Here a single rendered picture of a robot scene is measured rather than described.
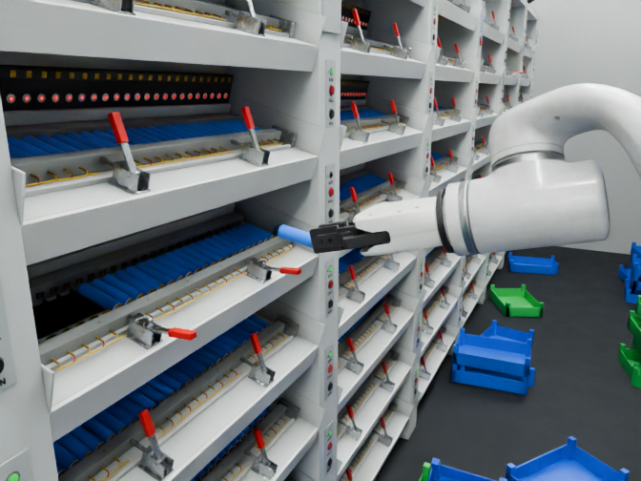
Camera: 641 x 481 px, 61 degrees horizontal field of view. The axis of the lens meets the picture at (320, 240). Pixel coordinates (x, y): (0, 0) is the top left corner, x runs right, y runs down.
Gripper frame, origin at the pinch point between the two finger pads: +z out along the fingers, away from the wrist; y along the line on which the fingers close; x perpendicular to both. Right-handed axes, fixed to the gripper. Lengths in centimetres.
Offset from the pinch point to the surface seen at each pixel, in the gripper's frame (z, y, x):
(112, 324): 23.6, 16.6, 4.0
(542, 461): -5, -103, 101
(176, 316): 22.5, 6.8, 6.8
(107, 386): 20.4, 22.3, 9.3
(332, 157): 14.1, -36.6, -8.9
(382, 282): 23, -71, 27
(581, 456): -16, -111, 104
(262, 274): 19.6, -11.7, 6.8
